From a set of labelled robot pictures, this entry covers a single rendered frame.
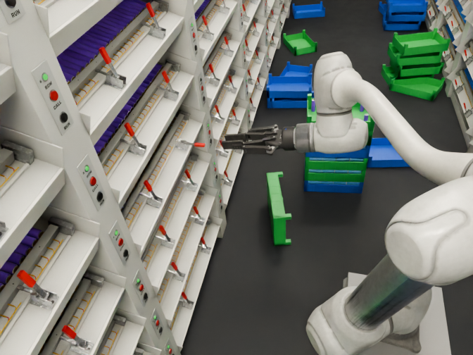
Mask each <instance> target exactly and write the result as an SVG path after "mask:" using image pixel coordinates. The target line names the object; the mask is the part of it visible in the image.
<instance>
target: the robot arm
mask: <svg viewBox="0 0 473 355"><path fill-rule="evenodd" d="M314 97H315V105H316V111H317V119H316V123H301V124H297V125H296V127H295V126H292V127H283V129H282V130H279V129H278V127H277V125H272V126H268V127H256V128H250V129H248V132H245V133H241V134H230V135H225V141H222V146H223V149H243V151H244V153H245V154H267V155H270V156H271V155H273V151H274V150H275V149H283V150H285V151H295V150H297V152H298V153H303V152H321V153H324V154H343V153H348V152H353V151H358V150H361V149H363V148H364V147H365V146H366V144H367V141H368V126H367V123H366V122H365V121H363V120H361V119H359V118H353V114H352V106H354V105H355V104H356V103H357V102H358V103H359V104H361V105H362V106H363V107H364V108H365V110H366V111H367V112H368V113H369V115H370V116H371V118H372V119H373V121H374V122H375V123H376V124H377V126H378V127H379V129H380V130H381V131H382V132H383V134H384V135H385V137H386V138H387V139H388V141H389V142H390V143H391V145H392V146H393V148H394V149H395V150H396V151H397V153H398V154H399V155H400V157H401V158H402V159H403V160H404V161H405V162H406V163H407V164H408V165H409V166H410V167H411V168H412V169H413V170H415V171H416V172H417V173H419V174H420V175H422V176H423V177H425V178H426V179H428V180H430V181H432V182H434V183H436V184H437V185H439V186H438V187H436V188H434V189H432V190H430V191H428V192H426V193H424V194H422V195H420V196H418V197H417V198H415V199H413V200H412V201H410V202H408V203H407V204H406V205H404V206H403V207H402V208H401V209H400V210H399V211H398V212H397V213H396V214H395V216H394V217H393V218H392V219H391V221H390V223H389V224H388V226H387V228H386V231H385V235H384V242H385V246H386V250H387V253H388V254H387V255H385V257H384V258H383V259H382V260H381V261H380V262H379V263H378V264H377V266H376V267H375V268H374V269H373V270H372V271H371V272H370V273H369V275H368V276H367V277H366V278H365V279H364V280H363V281H362V282H361V283H360V284H359V285H358V286H350V287H345V288H343V289H342V290H340V291H339V292H337V293H336V294H335V295H334V296H333V297H331V298H330V299H328V300H327V301H326V302H325V303H323V304H321V305H320V306H318V307H317V308H316V309H315V310H314V311H313V312H312V313H311V315H310V317H309V319H308V321H307V325H306V332H307V334H308V337H309V340H310V342H311V344H312V345H313V347H314V349H315V351H316V352H317V353H318V354H319V355H356V354H359V353H360V352H362V351H364V350H366V349H368V348H370V347H372V346H373V345H375V344H376V343H378V342H384V343H387V344H392V345H395V346H397V347H402V348H405V349H408V350H410V351H411V352H413V353H415V354H418V353H420V351H421V349H422V347H421V344H420V323H421V322H422V320H423V318H424V317H425V315H426V313H427V311H428V308H429V306H430V303H431V298H432V290H431V288H432V287H433V286H435V285H439V286H440V285H450V284H453V283H454V282H457V281H459V280H461V279H464V278H466V277H468V276H471V275H473V154H466V153H454V152H446V151H439V150H438V149H435V148H433V147H431V146H430V145H429V144H427V143H426V142H425V141H424V140H423V139H422V138H421V137H420V136H419V135H418V134H417V133H416V132H415V131H414V129H413V128H412V127H411V126H410V125H409V123H408V122H407V121H406V120H405V119H404V117H403V116H402V115H401V114H400V113H399V112H398V111H397V110H396V109H395V108H394V106H393V105H392V104H391V103H390V102H389V100H388V99H387V98H386V97H385V96H384V95H383V94H382V93H381V92H380V91H379V90H378V89H377V88H376V87H375V86H373V85H371V84H370V83H368V82H366V81H364V80H362V78H361V76H360V75H359V73H357V72H356V71H355V70H354V69H353V68H352V64H351V61H350V59H349V58H348V57H347V55H346V54H344V53H343V52H340V51H339V52H334V53H330V54H325V55H322V56H321V57H320V59H319V60H318V61H317V63H316V66H315V72H314ZM248 140H254V141H249V142H248Z"/></svg>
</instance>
